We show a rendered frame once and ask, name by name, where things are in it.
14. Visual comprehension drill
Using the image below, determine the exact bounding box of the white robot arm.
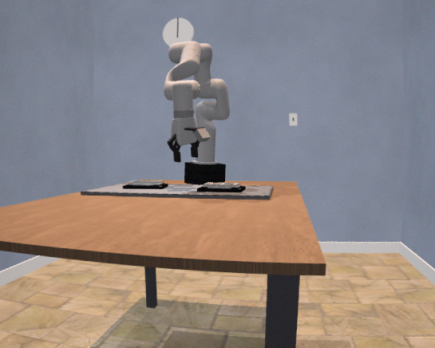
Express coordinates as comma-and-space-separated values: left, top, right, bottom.
164, 41, 230, 164

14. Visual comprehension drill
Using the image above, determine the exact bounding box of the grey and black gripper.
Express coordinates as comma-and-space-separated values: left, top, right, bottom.
167, 117, 200, 162

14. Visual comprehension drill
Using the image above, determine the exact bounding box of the black rectangular frame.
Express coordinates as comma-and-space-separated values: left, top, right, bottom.
123, 183, 168, 189

